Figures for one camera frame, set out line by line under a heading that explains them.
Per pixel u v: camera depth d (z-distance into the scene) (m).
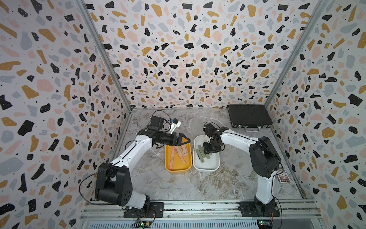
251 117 1.18
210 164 0.89
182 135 0.72
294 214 0.73
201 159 0.92
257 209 0.67
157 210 0.73
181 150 0.95
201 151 0.95
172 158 0.92
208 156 0.93
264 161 0.51
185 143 0.75
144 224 0.71
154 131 0.67
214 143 0.72
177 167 0.89
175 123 0.76
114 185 0.42
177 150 0.95
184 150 0.95
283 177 0.84
